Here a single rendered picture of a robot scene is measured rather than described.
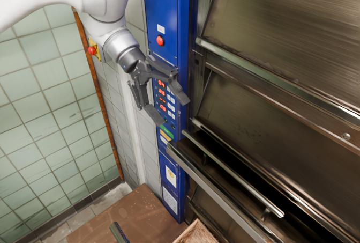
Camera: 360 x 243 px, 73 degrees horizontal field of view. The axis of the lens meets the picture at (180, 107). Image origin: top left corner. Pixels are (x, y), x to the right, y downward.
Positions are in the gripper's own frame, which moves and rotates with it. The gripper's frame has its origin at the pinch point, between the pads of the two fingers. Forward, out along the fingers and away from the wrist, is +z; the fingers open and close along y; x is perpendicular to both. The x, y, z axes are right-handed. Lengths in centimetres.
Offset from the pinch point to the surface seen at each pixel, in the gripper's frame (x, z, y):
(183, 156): 4.5, 12.2, 2.2
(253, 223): 10.0, 31.7, -10.2
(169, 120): -12.1, 1.1, 16.6
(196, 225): -16, 47, 51
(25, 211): 18, -11, 158
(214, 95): -8.6, 3.9, -9.2
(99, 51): -16, -41, 31
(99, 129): -37, -27, 110
